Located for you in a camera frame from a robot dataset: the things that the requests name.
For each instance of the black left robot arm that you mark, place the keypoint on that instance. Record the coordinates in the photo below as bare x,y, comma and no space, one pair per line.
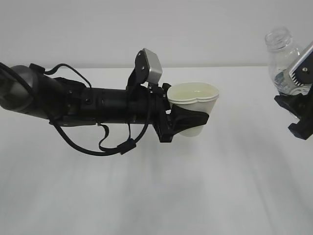
33,91

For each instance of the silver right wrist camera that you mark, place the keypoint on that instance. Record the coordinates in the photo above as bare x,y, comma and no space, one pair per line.
300,71

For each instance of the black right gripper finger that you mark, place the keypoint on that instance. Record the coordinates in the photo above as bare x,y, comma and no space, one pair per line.
295,104

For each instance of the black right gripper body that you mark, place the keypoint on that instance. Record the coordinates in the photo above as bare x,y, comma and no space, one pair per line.
303,129

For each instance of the white paper cup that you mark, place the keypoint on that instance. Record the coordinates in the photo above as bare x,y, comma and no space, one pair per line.
193,96

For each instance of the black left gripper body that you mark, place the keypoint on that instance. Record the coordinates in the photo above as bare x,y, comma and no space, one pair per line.
147,104

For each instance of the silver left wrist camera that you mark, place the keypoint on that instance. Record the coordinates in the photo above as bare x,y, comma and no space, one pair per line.
147,67

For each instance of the clear water bottle green label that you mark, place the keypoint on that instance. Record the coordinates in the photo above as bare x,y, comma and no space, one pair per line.
282,51

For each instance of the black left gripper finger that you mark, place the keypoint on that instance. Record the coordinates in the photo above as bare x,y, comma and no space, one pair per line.
187,122
165,88

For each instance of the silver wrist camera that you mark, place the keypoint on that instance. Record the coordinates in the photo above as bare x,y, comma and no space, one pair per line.
147,67
300,71

